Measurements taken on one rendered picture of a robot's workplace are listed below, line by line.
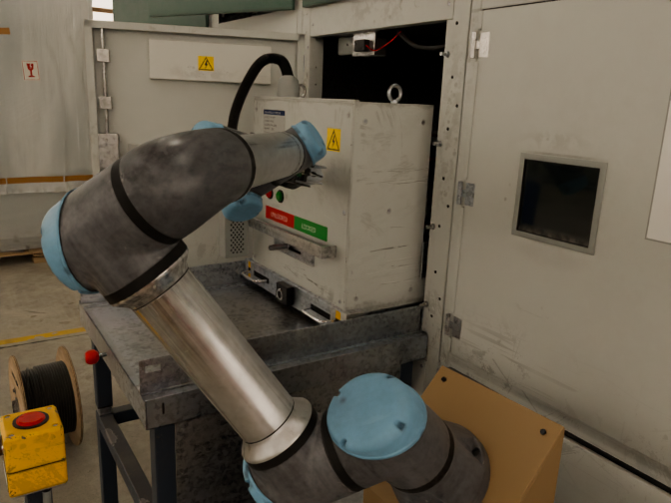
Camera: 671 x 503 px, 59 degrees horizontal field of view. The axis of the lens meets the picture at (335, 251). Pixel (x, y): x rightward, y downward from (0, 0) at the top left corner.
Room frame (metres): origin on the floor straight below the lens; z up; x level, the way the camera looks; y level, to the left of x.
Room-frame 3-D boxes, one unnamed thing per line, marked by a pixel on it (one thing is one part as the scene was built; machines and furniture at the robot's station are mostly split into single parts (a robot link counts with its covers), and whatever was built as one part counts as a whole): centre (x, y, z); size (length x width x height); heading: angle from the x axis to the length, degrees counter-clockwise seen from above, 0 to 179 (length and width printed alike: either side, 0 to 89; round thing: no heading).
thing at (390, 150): (1.63, -0.10, 1.15); 0.51 x 0.50 x 0.48; 124
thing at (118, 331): (1.41, 0.22, 0.82); 0.68 x 0.62 x 0.06; 124
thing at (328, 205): (1.49, 0.11, 1.15); 0.48 x 0.01 x 0.48; 34
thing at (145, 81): (1.84, 0.42, 1.21); 0.63 x 0.07 x 0.74; 103
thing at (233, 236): (1.62, 0.29, 1.04); 0.08 x 0.05 x 0.17; 124
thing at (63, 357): (2.10, 1.12, 0.20); 0.40 x 0.22 x 0.40; 37
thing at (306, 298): (1.50, 0.10, 0.90); 0.54 x 0.05 x 0.06; 34
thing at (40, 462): (0.81, 0.45, 0.85); 0.08 x 0.08 x 0.10; 34
